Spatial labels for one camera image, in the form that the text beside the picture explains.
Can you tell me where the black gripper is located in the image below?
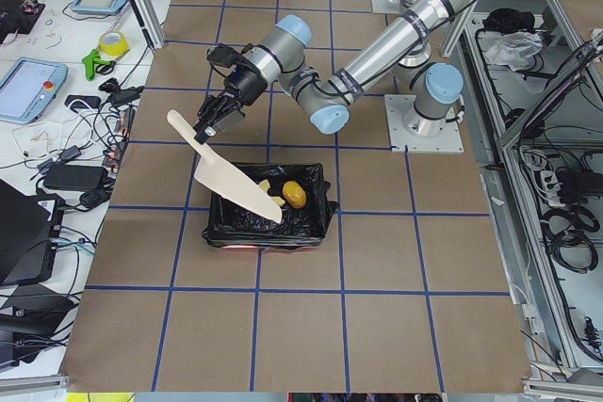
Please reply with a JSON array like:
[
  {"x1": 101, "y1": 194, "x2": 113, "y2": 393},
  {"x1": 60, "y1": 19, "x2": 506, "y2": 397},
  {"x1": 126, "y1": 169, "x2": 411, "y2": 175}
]
[{"x1": 193, "y1": 65, "x2": 267, "y2": 144}]

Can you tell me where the toy croissant bread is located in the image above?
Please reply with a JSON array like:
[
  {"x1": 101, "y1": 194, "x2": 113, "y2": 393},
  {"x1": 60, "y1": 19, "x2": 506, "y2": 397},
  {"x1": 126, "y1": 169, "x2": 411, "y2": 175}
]
[{"x1": 257, "y1": 179, "x2": 286, "y2": 207}]

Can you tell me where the orange toy lemon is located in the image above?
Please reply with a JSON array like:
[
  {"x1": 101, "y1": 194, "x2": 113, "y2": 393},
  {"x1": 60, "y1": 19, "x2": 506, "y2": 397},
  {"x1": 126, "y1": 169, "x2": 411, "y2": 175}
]
[{"x1": 282, "y1": 181, "x2": 307, "y2": 209}]

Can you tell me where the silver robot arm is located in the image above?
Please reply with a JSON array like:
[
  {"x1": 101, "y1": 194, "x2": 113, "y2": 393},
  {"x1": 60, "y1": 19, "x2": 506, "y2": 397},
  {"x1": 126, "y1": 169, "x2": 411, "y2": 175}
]
[{"x1": 193, "y1": 0, "x2": 470, "y2": 143}]

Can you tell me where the black lined trash bin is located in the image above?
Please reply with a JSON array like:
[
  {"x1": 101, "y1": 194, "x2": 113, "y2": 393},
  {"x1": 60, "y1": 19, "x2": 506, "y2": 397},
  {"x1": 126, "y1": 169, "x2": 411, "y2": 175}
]
[{"x1": 202, "y1": 163, "x2": 338, "y2": 249}]

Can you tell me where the yellow tape roll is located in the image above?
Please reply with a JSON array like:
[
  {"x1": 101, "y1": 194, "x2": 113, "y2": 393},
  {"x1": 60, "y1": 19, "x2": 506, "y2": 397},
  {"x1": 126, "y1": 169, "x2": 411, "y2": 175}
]
[{"x1": 98, "y1": 31, "x2": 130, "y2": 56}]

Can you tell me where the green plastic clamp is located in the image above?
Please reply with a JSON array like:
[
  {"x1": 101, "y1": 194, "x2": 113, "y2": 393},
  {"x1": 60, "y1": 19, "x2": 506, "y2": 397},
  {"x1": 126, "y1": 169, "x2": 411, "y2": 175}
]
[{"x1": 81, "y1": 47, "x2": 116, "y2": 81}]

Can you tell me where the black power adapter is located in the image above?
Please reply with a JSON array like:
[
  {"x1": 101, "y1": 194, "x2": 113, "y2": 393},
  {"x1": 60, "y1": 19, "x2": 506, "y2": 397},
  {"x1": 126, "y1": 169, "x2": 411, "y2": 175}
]
[{"x1": 42, "y1": 165, "x2": 108, "y2": 191}]

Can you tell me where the blue teach pendant near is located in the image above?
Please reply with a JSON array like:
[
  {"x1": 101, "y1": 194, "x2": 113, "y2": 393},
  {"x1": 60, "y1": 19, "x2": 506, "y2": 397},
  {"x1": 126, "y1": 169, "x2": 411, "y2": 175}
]
[{"x1": 1, "y1": 57, "x2": 68, "y2": 124}]

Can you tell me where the black laptop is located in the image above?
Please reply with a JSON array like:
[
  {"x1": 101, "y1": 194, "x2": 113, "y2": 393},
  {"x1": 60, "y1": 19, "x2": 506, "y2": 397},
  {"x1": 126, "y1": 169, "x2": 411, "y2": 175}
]
[{"x1": 1, "y1": 181, "x2": 65, "y2": 286}]

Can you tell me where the crumpled white cloth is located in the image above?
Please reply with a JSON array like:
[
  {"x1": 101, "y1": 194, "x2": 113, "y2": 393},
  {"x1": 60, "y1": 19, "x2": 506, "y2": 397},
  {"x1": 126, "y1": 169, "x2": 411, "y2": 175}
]
[{"x1": 484, "y1": 31, "x2": 543, "y2": 72}]

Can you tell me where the black cable bundle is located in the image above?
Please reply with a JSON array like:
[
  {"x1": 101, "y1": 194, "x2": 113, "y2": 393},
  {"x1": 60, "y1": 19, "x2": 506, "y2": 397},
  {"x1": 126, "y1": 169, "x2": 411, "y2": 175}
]
[{"x1": 539, "y1": 208, "x2": 599, "y2": 276}]

